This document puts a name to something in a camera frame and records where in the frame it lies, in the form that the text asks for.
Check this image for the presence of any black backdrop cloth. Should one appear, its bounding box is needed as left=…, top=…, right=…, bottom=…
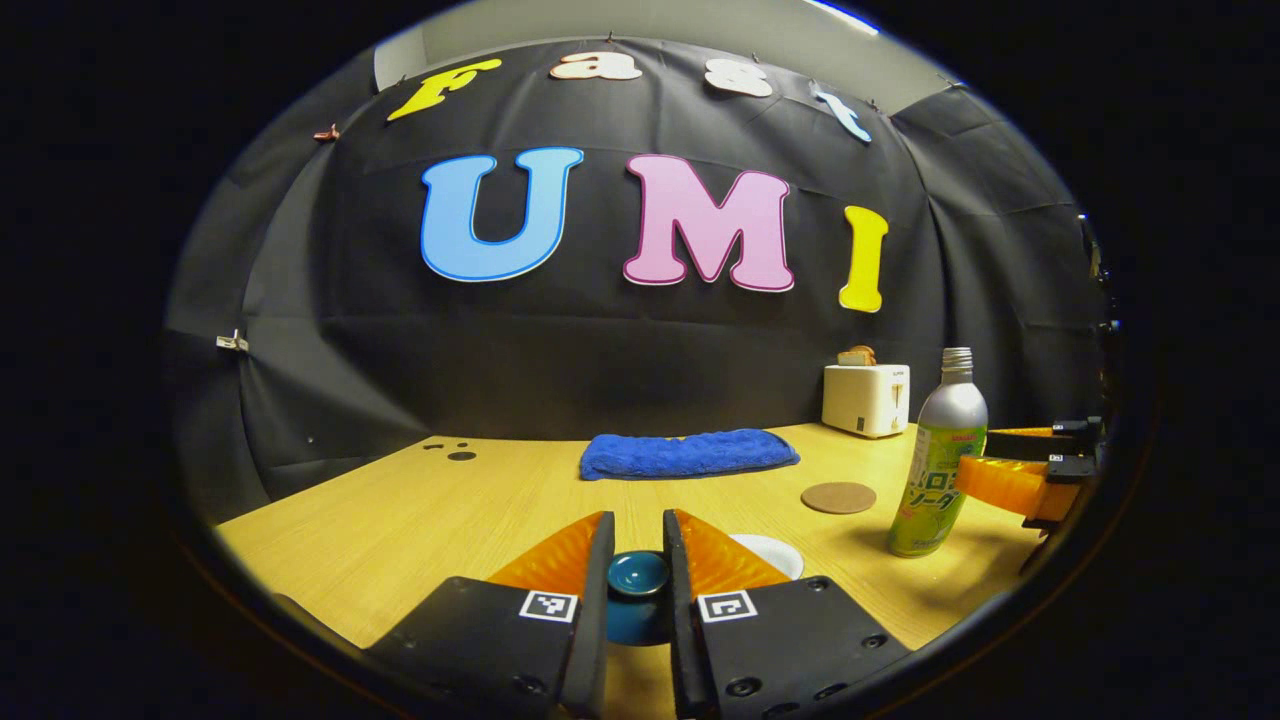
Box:
left=165, top=38, right=1116, bottom=526

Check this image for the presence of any round brown coaster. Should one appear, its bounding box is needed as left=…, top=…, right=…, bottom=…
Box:
left=801, top=482, right=878, bottom=515

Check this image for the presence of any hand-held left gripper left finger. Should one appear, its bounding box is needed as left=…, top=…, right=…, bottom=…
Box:
left=362, top=510, right=617, bottom=719

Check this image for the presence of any blue folded towel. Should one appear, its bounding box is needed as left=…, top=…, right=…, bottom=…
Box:
left=580, top=429, right=801, bottom=482

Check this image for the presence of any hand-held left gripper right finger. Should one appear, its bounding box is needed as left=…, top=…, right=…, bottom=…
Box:
left=662, top=508, right=913, bottom=719

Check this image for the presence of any white toaster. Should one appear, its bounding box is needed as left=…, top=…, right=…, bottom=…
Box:
left=822, top=364, right=911, bottom=439

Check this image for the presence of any blue teacup lid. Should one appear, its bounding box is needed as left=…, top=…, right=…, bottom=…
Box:
left=606, top=550, right=673, bottom=647

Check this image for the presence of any white teacup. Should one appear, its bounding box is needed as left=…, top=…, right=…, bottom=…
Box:
left=728, top=533, right=805, bottom=581

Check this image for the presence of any silver green-label water bottle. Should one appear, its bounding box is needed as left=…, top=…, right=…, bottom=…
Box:
left=888, top=347, right=989, bottom=558

